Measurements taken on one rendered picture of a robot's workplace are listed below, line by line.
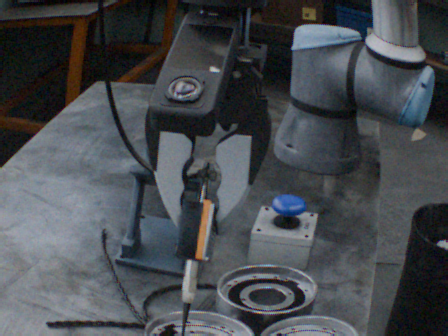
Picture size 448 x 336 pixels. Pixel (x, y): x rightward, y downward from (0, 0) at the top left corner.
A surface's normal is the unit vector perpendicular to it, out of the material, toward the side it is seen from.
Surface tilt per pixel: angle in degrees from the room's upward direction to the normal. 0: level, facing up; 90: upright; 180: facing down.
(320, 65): 88
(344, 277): 0
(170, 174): 90
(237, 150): 90
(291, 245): 90
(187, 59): 31
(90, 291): 0
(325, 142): 73
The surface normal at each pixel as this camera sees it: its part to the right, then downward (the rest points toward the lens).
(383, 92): -0.58, 0.38
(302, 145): -0.54, -0.02
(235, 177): -0.15, 0.37
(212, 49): -0.01, -0.60
